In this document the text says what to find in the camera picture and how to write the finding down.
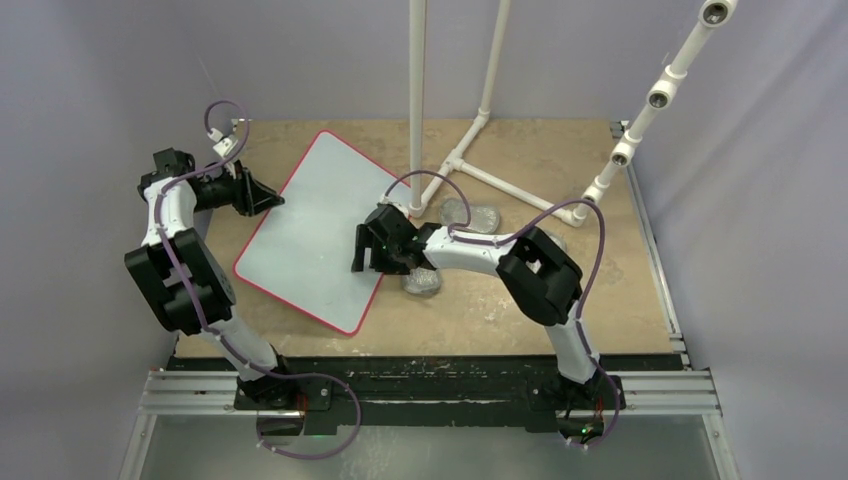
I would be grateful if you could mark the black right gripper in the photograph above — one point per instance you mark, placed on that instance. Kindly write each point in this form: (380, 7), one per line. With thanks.
(365, 241)

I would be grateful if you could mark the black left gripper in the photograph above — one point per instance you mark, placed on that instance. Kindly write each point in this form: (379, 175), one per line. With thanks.
(254, 197)

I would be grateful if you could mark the white board with pink rim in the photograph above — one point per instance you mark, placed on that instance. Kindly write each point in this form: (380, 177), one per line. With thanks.
(301, 252)

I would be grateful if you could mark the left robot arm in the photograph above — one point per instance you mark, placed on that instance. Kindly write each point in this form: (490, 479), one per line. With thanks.
(185, 286)

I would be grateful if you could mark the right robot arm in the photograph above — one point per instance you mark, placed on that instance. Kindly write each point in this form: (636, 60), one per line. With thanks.
(545, 283)

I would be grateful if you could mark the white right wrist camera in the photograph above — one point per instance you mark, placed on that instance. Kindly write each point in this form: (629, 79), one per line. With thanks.
(398, 206)

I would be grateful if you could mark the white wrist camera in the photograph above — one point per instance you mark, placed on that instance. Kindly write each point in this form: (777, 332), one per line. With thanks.
(223, 144)
(398, 206)

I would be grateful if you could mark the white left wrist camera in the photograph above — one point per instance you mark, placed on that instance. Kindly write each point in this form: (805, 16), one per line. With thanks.
(223, 144)

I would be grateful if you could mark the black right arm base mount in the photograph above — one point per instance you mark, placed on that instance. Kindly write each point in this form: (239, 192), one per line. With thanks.
(583, 397)

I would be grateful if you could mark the white PVC pipe frame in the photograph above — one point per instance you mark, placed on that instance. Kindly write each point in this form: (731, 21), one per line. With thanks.
(588, 95)

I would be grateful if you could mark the aluminium frame rails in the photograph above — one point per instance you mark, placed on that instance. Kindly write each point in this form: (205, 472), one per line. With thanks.
(664, 399)

